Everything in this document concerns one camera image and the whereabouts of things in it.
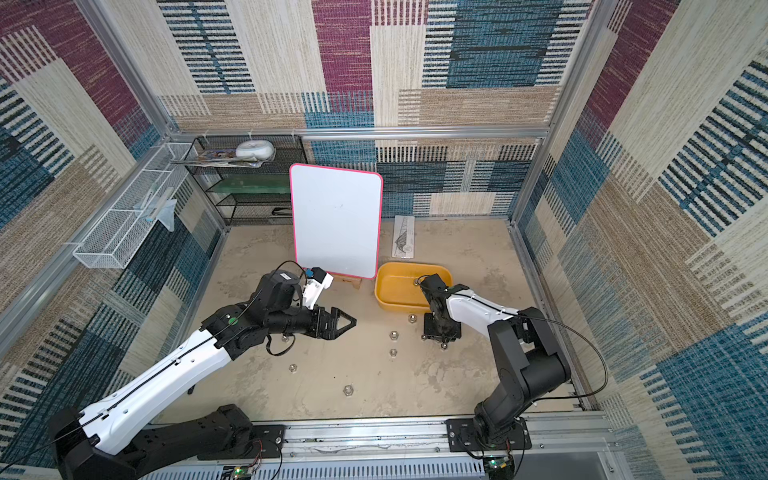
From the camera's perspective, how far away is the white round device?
896mm

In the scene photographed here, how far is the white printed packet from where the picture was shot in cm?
113

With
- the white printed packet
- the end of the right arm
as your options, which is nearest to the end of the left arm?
the end of the right arm

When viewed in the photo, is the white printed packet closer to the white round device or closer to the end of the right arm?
the end of the right arm

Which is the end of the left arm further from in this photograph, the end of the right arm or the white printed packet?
the white printed packet

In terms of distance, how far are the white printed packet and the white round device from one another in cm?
52

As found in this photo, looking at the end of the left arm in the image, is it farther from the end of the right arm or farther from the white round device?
the white round device
